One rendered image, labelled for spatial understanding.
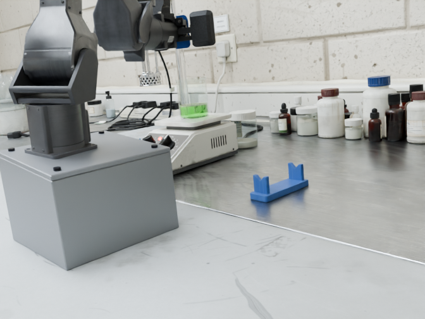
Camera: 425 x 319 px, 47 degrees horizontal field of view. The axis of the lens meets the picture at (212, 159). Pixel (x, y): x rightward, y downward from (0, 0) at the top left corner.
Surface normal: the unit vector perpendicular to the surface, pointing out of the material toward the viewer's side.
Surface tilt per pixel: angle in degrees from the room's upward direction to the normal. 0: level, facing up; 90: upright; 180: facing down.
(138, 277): 0
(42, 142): 90
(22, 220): 90
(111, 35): 101
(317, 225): 0
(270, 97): 90
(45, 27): 70
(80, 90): 94
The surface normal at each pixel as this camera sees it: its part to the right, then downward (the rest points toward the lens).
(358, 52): -0.74, 0.21
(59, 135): 0.29, 0.25
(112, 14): -0.27, 0.33
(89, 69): 0.96, 0.04
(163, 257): -0.10, -0.97
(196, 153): 0.74, 0.07
